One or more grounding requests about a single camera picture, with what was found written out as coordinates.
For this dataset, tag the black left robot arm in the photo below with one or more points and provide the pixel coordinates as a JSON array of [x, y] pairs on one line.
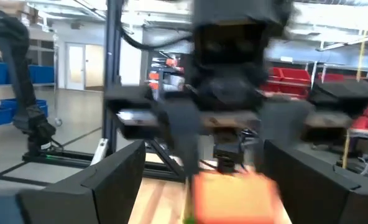
[[19, 77]]

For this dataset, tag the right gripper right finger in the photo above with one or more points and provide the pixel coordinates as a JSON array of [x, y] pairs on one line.
[[327, 199]]

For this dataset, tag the metal shelf rack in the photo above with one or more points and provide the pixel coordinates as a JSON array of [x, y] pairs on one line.
[[56, 77]]

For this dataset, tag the white door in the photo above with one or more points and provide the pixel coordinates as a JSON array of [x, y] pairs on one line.
[[75, 67]]

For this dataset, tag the orange-red toy block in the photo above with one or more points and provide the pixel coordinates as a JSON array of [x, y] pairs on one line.
[[233, 199]]

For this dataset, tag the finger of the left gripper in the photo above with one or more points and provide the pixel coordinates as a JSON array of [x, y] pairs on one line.
[[280, 124], [185, 133]]

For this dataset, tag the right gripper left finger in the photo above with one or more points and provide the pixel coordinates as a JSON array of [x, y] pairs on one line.
[[103, 193]]

